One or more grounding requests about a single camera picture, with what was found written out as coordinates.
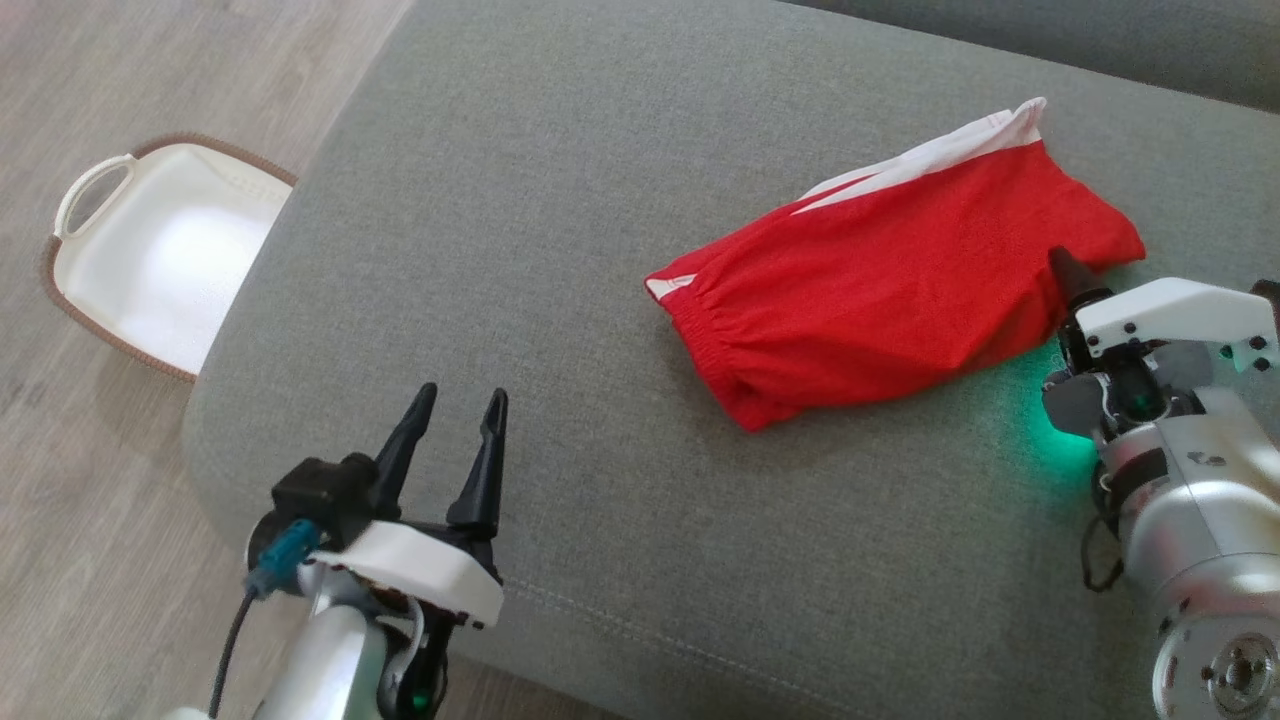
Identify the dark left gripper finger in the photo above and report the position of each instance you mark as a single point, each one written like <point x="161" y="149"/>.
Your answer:
<point x="485" y="480"/>
<point x="405" y="460"/>

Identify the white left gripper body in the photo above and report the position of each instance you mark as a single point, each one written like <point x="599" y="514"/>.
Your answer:
<point x="430" y="570"/>

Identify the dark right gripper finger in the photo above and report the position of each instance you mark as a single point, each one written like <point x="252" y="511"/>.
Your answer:
<point x="1072" y="278"/>

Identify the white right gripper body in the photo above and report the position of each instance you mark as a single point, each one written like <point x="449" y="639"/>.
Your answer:
<point x="1170" y="315"/>

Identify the red white basketball shorts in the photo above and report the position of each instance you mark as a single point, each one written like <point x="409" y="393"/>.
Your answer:
<point x="880" y="290"/>

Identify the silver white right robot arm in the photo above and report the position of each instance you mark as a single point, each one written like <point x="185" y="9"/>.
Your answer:
<point x="1200" y="520"/>

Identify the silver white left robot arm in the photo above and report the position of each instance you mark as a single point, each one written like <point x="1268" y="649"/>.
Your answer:
<point x="320" y="660"/>

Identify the grey sofa seat cushion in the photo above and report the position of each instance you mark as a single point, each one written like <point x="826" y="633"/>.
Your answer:
<point x="1100" y="40"/>

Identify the white laundry basket brown rim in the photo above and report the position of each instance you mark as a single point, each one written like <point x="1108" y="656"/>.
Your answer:
<point x="170" y="260"/>

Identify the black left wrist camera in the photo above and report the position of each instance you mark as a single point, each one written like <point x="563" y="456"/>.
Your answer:
<point x="315" y="495"/>

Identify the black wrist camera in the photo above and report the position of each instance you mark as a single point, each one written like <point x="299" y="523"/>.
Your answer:
<point x="315" y="495"/>
<point x="1270" y="290"/>

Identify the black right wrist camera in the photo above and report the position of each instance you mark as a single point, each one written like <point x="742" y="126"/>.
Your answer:
<point x="1270" y="290"/>

